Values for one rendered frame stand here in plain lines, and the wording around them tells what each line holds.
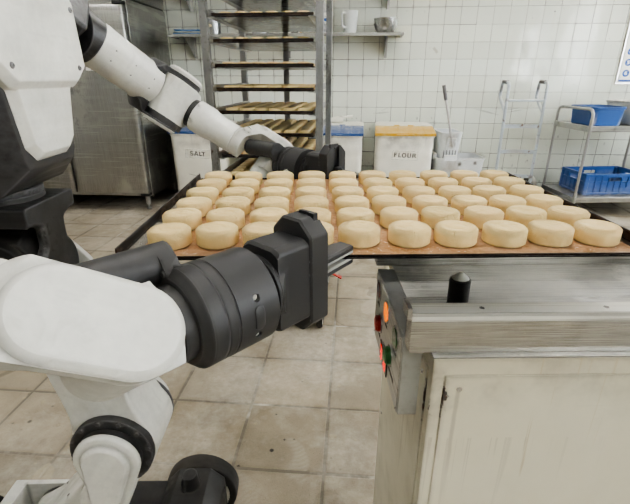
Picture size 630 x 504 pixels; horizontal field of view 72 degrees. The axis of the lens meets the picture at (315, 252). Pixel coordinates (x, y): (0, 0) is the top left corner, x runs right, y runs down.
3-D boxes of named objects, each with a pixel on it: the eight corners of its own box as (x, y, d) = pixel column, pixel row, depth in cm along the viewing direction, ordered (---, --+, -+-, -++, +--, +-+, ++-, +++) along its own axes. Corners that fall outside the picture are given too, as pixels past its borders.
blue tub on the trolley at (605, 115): (597, 122, 405) (602, 104, 400) (625, 126, 368) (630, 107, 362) (565, 122, 406) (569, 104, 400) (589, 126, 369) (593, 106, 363)
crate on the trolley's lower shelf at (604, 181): (612, 185, 432) (617, 165, 424) (641, 195, 396) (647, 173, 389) (557, 186, 429) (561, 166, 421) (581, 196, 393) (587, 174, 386)
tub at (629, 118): (634, 121, 412) (640, 99, 405) (673, 126, 371) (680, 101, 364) (598, 121, 410) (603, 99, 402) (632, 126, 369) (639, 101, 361)
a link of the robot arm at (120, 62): (153, 123, 104) (64, 66, 86) (181, 76, 104) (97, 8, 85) (179, 139, 98) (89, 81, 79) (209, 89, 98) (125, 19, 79)
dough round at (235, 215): (226, 218, 61) (225, 204, 60) (253, 225, 59) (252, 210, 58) (199, 228, 57) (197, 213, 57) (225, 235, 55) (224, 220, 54)
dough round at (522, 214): (499, 218, 61) (502, 204, 60) (537, 219, 61) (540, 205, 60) (510, 229, 56) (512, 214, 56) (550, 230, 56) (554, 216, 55)
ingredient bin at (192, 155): (175, 206, 430) (165, 126, 401) (194, 190, 489) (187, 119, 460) (229, 207, 428) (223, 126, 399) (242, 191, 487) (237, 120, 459)
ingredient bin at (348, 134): (304, 208, 422) (303, 127, 393) (311, 192, 480) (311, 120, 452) (360, 210, 417) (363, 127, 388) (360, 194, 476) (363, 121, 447)
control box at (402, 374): (390, 330, 89) (394, 268, 84) (417, 414, 67) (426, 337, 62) (372, 330, 89) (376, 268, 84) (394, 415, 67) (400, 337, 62)
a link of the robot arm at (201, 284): (258, 343, 34) (111, 420, 26) (206, 366, 42) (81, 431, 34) (197, 214, 35) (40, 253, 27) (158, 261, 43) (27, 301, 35)
